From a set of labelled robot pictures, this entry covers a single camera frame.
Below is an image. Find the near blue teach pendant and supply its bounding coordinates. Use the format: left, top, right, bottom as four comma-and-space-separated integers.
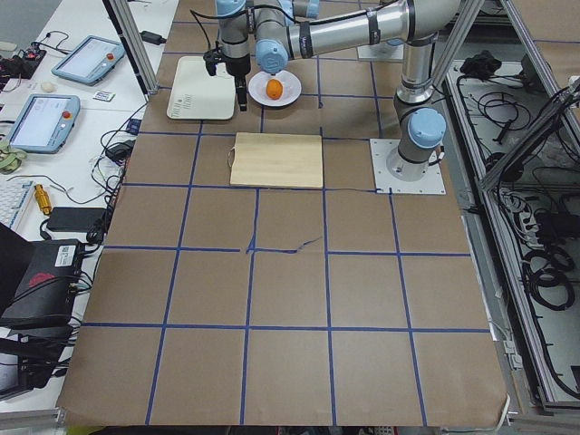
8, 94, 81, 154

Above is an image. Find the far blue teach pendant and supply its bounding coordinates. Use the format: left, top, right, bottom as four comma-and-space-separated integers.
51, 35, 125, 85

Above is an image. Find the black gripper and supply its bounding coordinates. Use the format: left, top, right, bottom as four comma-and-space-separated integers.
225, 54, 251, 111

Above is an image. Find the aluminium frame post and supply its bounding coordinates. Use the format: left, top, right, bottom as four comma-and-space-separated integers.
101, 0, 159, 96

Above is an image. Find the orange fruit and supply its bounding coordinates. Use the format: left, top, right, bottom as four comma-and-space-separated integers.
266, 79, 284, 101

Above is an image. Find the cream bear tray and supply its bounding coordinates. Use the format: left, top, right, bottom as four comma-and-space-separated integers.
167, 56, 236, 121

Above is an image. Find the black power adapter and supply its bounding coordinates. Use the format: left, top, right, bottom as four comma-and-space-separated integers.
46, 207, 105, 232

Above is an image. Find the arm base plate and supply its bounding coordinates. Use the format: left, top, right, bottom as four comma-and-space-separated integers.
357, 40, 404, 63
370, 139, 446, 195

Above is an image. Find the aluminium cable rack frame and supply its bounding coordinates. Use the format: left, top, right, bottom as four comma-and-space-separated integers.
443, 1, 579, 421

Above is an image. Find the black computer box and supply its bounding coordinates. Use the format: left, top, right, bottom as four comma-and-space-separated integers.
1, 236, 84, 330

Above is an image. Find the white round plate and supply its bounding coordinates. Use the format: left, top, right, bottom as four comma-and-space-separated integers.
248, 71, 302, 107

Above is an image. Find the gold cylindrical connector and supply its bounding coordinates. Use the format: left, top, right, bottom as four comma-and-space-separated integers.
34, 184, 53, 216

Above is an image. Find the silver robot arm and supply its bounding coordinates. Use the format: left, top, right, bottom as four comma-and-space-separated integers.
247, 1, 459, 165
203, 1, 319, 111

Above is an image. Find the blue teach pendant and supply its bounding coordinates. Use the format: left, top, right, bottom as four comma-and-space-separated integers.
8, 94, 81, 154
51, 35, 125, 85

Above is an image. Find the white keyboard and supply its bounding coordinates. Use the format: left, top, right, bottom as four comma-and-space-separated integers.
1, 180, 34, 230

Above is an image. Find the wooden cutting board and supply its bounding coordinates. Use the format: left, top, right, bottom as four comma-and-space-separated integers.
230, 132, 324, 189

